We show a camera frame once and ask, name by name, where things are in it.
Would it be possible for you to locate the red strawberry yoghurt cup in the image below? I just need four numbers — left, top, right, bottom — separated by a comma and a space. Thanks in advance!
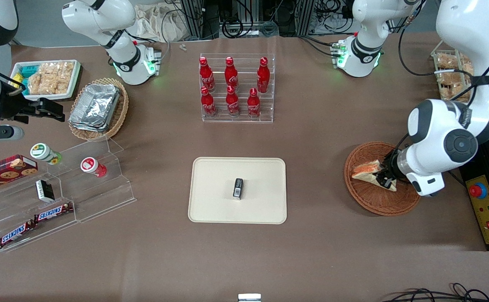
80, 157, 107, 178

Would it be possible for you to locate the aluminium foil tray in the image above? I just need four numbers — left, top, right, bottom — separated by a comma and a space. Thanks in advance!
69, 120, 112, 133
70, 84, 120, 128

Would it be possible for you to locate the black control box platform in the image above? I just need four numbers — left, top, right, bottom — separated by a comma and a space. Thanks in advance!
458, 138, 489, 252

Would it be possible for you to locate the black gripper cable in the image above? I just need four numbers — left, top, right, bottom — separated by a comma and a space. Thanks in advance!
395, 133, 412, 159

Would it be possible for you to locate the brown round wicker basket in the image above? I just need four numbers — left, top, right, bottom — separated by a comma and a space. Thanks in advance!
344, 141, 422, 216

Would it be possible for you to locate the light oval wicker basket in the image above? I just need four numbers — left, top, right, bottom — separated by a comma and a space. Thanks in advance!
68, 78, 130, 141

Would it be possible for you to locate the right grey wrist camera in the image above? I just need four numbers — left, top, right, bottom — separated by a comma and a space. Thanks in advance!
0, 125, 25, 142

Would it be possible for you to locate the clear acrylic stepped display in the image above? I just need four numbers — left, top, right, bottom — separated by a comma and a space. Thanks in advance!
0, 136, 138, 253

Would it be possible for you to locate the aluminium frame post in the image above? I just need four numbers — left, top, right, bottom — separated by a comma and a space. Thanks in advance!
297, 0, 313, 36
180, 0, 205, 39

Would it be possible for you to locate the cream plastic tray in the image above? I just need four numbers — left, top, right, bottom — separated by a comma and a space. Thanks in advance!
188, 157, 288, 225

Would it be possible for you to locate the triangular sandwich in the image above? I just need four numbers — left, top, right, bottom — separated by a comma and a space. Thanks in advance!
351, 159, 397, 192

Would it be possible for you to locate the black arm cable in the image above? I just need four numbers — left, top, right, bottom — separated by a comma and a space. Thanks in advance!
397, 6, 440, 78

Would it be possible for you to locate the clear acrylic bottle rack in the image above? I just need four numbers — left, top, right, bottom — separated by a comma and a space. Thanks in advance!
199, 53, 276, 123

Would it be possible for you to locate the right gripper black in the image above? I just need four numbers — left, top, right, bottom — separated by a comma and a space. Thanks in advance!
1, 96, 65, 125

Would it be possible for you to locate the red emergency stop button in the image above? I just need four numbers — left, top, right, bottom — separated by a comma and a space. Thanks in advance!
470, 183, 488, 200

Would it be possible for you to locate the beige cloth bag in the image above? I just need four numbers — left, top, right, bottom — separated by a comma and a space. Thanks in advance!
134, 2, 191, 42

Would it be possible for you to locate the red tartan cookie box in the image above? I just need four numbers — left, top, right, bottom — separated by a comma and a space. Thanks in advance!
0, 154, 39, 195

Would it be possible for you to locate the red cola bottle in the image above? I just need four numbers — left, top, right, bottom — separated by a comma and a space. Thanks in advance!
224, 57, 239, 93
225, 85, 241, 117
200, 86, 218, 118
256, 57, 271, 94
247, 87, 261, 119
199, 57, 216, 94

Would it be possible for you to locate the black white-sided small box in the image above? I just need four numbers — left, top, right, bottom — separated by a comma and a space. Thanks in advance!
35, 180, 55, 203

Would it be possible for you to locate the green sunflower yoghurt cup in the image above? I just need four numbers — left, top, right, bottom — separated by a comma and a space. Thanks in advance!
30, 143, 63, 165

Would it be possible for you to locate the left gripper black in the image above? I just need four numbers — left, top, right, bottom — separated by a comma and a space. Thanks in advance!
375, 152, 401, 192

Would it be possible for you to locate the white rectangular snack tray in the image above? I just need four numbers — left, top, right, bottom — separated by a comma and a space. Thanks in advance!
10, 60, 81, 102

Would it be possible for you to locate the Snickers chocolate bar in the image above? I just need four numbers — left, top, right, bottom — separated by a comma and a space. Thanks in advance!
0, 220, 37, 249
34, 203, 74, 223

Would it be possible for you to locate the clear rice cracker pack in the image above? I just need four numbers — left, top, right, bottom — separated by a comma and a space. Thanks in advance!
58, 62, 76, 95
27, 69, 44, 95
42, 62, 60, 95

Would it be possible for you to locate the coiled black cable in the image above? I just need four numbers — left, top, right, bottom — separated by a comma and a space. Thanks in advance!
221, 17, 246, 39

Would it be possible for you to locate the black floor cable bundle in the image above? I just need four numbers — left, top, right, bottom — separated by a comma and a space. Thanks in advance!
381, 283, 489, 302

